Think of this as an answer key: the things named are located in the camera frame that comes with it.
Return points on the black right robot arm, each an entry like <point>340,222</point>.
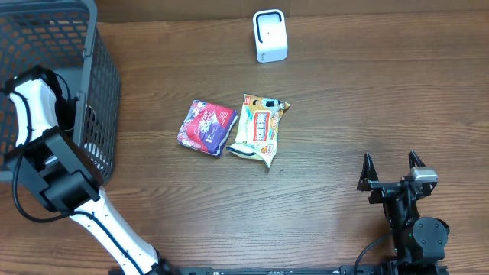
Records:
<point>419,243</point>

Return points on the yellow snack bag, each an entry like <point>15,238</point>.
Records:
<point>257,134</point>

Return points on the white barcode scanner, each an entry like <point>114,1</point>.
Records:
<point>270,35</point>

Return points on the dark grey plastic basket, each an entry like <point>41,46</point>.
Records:
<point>63,36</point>

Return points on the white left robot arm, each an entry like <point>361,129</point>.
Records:
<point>53,178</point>

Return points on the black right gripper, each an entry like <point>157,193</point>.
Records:
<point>383,190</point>

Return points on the purple red snack pack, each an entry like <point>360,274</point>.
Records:
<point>206,127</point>

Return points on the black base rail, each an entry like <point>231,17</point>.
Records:
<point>342,270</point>

